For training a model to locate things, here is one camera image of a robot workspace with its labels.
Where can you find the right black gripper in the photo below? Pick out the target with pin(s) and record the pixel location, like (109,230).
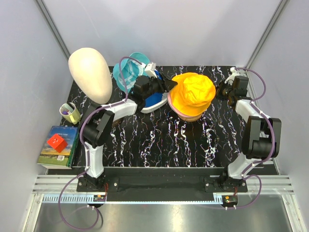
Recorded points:
(220,86)

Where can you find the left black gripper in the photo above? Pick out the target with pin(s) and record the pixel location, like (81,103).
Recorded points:
(165,85)

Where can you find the pink bucket hat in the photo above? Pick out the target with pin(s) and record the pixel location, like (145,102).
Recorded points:
(173,107)

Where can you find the orange bucket hat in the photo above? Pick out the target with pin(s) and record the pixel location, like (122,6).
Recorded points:
(193,93)

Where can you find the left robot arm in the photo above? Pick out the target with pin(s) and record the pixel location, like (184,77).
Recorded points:
(96,124)

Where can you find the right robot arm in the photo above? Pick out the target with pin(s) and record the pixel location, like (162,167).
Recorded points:
(262,134)

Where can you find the blue hat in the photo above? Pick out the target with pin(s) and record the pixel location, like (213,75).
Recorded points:
(150,99)

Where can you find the white plastic basket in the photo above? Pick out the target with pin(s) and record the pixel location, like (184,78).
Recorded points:
(154,108)

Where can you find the wooden hat stand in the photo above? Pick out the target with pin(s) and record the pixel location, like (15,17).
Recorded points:
(190,118)

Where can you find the teal hat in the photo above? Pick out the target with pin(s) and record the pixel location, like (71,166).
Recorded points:
(130,70)

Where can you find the black marble table mat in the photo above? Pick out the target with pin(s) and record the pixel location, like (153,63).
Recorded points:
(162,139)

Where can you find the cream mannequin head stand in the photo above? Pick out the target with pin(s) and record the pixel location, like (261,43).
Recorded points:
(91,73)

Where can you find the yellow tape cup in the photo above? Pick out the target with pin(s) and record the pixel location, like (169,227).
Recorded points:
(70,112)

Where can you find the red cube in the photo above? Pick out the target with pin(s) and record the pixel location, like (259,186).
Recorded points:
(57,143)

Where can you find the landscape cover book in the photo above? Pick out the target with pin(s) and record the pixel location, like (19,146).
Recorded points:
(51,159)

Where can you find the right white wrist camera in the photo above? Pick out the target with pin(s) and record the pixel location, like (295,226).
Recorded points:
(234,73)

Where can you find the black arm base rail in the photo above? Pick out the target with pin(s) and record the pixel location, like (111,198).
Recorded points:
(159,185)

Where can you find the right aluminium frame post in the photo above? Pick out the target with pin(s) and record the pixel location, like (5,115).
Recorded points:
(269,28)

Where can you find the aluminium frame post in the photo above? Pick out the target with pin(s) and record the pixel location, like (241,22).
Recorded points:
(269,28)
(52,26)

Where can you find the left aluminium frame post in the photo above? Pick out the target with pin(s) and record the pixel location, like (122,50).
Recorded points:
(52,26)

